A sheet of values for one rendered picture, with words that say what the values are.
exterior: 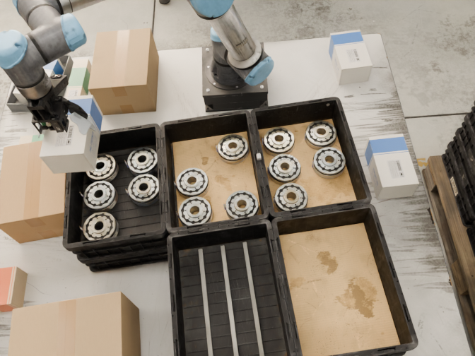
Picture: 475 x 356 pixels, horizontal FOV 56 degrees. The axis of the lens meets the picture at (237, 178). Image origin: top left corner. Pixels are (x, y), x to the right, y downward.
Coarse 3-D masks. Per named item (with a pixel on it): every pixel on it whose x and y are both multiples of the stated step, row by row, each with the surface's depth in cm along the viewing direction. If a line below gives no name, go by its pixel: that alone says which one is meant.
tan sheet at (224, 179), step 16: (176, 144) 156; (192, 144) 155; (208, 144) 155; (176, 160) 152; (192, 160) 152; (208, 160) 152; (176, 176) 149; (208, 176) 149; (224, 176) 148; (240, 176) 148; (208, 192) 146; (224, 192) 145; (256, 192) 144
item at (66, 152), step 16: (80, 96) 129; (96, 112) 131; (96, 128) 130; (48, 144) 121; (64, 144) 121; (80, 144) 120; (96, 144) 129; (48, 160) 121; (64, 160) 121; (80, 160) 122; (96, 160) 128
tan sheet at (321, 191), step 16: (272, 128) 156; (288, 128) 156; (304, 128) 156; (304, 144) 152; (336, 144) 151; (304, 160) 149; (304, 176) 146; (272, 192) 144; (320, 192) 143; (336, 192) 143; (352, 192) 142
